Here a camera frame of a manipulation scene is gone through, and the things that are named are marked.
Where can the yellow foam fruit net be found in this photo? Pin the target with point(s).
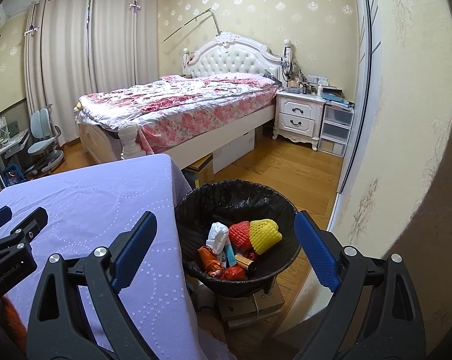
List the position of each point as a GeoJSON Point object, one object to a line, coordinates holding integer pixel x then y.
{"type": "Point", "coordinates": [265, 236]}

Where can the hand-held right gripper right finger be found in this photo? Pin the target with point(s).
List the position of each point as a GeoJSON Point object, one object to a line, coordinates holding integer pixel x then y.
{"type": "Point", "coordinates": [319, 251]}

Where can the white toothpaste tube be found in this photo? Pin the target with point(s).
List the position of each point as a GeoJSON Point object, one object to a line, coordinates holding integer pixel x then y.
{"type": "Point", "coordinates": [229, 257]}

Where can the printed cardboard box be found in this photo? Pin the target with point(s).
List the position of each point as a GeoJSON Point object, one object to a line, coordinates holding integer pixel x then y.
{"type": "Point", "coordinates": [263, 300]}

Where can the beige curtain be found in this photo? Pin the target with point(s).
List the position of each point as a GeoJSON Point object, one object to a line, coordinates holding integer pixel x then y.
{"type": "Point", "coordinates": [124, 41]}
{"type": "Point", "coordinates": [57, 71]}

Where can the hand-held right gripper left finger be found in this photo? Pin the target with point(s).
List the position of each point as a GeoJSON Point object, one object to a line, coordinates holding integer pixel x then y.
{"type": "Point", "coordinates": [132, 255]}

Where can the stack of books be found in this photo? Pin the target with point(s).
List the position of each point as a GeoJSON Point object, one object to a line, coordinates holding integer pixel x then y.
{"type": "Point", "coordinates": [334, 95]}

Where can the floral quilt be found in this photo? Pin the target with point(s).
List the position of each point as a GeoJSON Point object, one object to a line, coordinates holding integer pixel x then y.
{"type": "Point", "coordinates": [173, 105]}

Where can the grey study desk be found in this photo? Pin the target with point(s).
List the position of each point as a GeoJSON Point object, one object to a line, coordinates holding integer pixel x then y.
{"type": "Point", "coordinates": [12, 142]}

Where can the purple dotted tablecloth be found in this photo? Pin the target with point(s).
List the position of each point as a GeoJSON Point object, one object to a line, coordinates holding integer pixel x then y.
{"type": "Point", "coordinates": [98, 195]}

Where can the pink pillow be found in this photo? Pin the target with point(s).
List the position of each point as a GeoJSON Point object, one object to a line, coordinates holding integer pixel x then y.
{"type": "Point", "coordinates": [241, 79]}

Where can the red-orange plastic bag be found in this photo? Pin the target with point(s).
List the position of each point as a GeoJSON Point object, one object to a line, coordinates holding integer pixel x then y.
{"type": "Point", "coordinates": [233, 273]}

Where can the red foam fruit net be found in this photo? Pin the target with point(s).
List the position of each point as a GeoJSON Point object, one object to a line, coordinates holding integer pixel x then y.
{"type": "Point", "coordinates": [239, 234]}

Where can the white wardrobe sliding door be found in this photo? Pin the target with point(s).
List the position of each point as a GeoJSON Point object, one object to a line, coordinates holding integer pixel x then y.
{"type": "Point", "coordinates": [364, 82]}

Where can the person's left forearm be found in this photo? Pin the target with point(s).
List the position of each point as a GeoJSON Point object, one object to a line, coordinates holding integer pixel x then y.
{"type": "Point", "coordinates": [14, 322]}

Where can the white storage box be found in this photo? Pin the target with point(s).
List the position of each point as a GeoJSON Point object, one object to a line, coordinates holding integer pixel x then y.
{"type": "Point", "coordinates": [233, 153]}

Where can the blue bag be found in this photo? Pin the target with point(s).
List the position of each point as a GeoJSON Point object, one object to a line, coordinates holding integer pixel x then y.
{"type": "Point", "coordinates": [14, 175]}

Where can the bed with floral quilt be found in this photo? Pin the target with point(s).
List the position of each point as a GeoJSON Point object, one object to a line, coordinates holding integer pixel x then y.
{"type": "Point", "coordinates": [229, 58]}

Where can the plastic drawer unit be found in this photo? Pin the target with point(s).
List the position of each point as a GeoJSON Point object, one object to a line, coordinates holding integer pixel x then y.
{"type": "Point", "coordinates": [334, 131]}

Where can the trash bin with black bag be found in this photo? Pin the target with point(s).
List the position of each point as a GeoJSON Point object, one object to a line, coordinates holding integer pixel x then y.
{"type": "Point", "coordinates": [241, 198]}

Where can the white tissue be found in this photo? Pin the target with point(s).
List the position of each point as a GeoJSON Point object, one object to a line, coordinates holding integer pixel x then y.
{"type": "Point", "coordinates": [216, 236]}

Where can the orange plastic wrapper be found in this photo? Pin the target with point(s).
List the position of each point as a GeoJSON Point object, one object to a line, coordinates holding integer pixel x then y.
{"type": "Point", "coordinates": [207, 257]}

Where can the gold drink can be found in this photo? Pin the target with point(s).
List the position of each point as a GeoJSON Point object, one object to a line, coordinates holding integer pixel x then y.
{"type": "Point", "coordinates": [244, 261]}

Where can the yellow plush toy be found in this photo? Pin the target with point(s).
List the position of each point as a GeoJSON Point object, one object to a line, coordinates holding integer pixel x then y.
{"type": "Point", "coordinates": [78, 105]}

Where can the pale blue desk chair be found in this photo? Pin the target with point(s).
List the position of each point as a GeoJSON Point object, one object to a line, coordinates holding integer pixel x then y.
{"type": "Point", "coordinates": [44, 135]}

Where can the white nightstand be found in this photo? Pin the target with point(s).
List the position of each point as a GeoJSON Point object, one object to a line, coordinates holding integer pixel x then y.
{"type": "Point", "coordinates": [297, 116]}

